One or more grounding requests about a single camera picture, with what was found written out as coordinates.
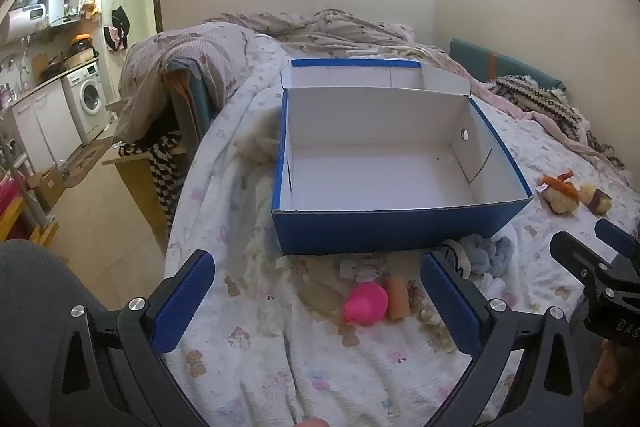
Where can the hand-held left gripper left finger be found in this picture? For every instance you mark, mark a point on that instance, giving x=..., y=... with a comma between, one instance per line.
x=182, y=302

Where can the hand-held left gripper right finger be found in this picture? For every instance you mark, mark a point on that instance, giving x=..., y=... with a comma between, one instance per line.
x=450, y=312

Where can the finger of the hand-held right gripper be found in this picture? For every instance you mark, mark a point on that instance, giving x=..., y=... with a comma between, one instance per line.
x=570, y=252
x=615, y=234

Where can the white black-lined sock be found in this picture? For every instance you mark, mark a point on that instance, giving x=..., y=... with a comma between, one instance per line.
x=454, y=257

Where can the blue cardboard box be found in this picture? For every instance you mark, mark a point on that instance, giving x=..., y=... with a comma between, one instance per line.
x=380, y=172

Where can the small brown plush toy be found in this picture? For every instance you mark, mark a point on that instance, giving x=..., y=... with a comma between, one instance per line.
x=596, y=201

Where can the orange cylinder toy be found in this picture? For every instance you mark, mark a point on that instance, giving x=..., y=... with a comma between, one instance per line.
x=398, y=299

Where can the brown plush with orange piece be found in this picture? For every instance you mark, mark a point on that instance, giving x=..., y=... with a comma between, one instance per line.
x=559, y=196

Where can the printed white bed sheet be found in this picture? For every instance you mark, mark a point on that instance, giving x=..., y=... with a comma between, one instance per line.
x=260, y=347

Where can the black white striped cloth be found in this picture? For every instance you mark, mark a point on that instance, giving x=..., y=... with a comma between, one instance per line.
x=165, y=172

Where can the wooden side table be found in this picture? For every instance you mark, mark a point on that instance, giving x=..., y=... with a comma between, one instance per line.
x=135, y=177

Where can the patterned knit blanket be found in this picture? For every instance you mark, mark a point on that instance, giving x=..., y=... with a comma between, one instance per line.
x=555, y=107

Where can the yellow wooden rack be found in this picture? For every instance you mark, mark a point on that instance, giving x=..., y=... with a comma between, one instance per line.
x=42, y=229

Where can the brown doormat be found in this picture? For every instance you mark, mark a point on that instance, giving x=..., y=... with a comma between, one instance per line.
x=87, y=162

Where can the cream fluffy plush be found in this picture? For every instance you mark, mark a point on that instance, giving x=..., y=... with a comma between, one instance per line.
x=257, y=148

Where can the cardboard box on floor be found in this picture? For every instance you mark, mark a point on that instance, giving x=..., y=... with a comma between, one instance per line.
x=47, y=189

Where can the pink storage bin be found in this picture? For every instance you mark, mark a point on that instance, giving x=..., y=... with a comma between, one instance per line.
x=10, y=202

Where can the teal orange chair cushion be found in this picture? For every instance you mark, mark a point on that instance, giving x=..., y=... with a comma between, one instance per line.
x=192, y=97

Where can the teal headboard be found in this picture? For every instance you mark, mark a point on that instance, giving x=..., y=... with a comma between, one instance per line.
x=475, y=57

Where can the white washing machine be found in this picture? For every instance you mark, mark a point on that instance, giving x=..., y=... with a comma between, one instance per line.
x=89, y=99

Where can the white floor cabinet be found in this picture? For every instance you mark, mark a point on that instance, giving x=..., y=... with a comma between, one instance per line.
x=42, y=122

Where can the hanging dark pink clothes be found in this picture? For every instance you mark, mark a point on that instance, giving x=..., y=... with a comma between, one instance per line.
x=117, y=29

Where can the white water heater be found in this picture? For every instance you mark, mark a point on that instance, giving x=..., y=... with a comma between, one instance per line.
x=25, y=22

